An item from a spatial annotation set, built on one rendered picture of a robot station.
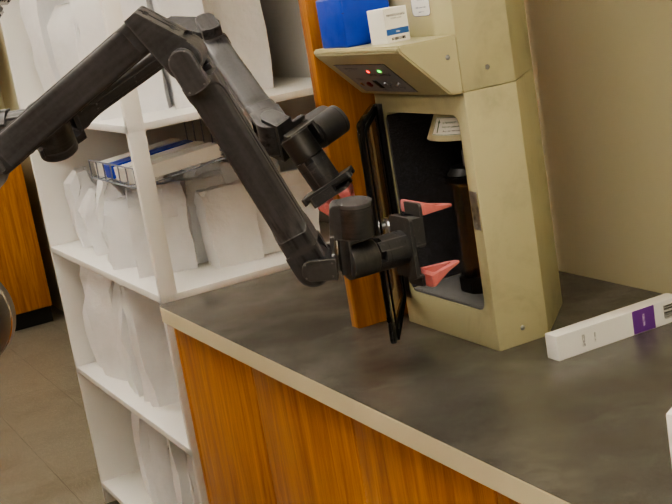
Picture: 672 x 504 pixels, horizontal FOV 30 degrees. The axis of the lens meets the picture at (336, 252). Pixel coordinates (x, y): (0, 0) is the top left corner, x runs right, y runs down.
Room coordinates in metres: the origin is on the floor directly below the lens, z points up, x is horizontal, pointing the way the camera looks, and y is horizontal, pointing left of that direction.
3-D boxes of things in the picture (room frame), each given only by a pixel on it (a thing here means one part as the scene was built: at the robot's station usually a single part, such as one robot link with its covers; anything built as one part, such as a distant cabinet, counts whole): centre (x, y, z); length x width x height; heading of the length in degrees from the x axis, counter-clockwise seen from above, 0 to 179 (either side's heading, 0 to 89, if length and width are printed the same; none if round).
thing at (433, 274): (2.00, -0.16, 1.16); 0.09 x 0.07 x 0.07; 116
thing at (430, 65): (2.27, -0.14, 1.46); 0.32 x 0.11 x 0.10; 26
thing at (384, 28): (2.24, -0.16, 1.54); 0.05 x 0.05 x 0.06; 31
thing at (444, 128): (2.32, -0.29, 1.34); 0.18 x 0.18 x 0.05
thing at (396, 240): (1.97, -0.09, 1.20); 0.07 x 0.07 x 0.10; 26
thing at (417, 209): (2.00, -0.16, 1.23); 0.09 x 0.07 x 0.07; 116
